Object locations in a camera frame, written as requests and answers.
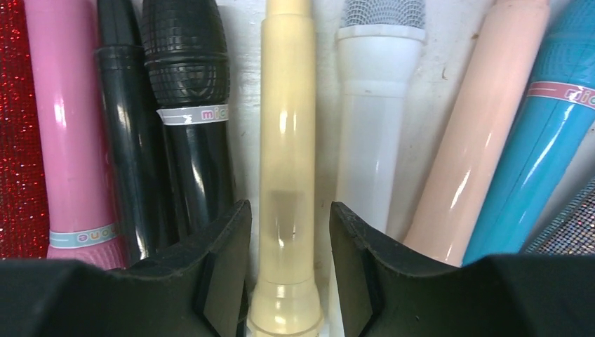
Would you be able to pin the white microphone grey head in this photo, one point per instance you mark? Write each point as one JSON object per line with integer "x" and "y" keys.
{"x": 379, "y": 44}

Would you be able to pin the cream white microphone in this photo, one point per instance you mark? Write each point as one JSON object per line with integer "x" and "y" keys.
{"x": 285, "y": 301}

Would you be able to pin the red glitter microphone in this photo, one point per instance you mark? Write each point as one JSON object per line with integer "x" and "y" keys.
{"x": 24, "y": 202}

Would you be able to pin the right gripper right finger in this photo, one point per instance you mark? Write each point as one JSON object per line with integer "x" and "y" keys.
{"x": 387, "y": 289}

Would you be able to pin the peach pink microphone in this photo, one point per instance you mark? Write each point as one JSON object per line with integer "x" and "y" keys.
{"x": 480, "y": 121}

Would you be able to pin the silver glitter microphone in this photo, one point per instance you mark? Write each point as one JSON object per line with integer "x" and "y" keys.
{"x": 572, "y": 231}

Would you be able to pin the teal microphone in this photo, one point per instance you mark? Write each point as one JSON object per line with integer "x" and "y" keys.
{"x": 556, "y": 114}

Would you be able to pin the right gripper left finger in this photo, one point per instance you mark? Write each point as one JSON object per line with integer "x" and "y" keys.
{"x": 193, "y": 288}

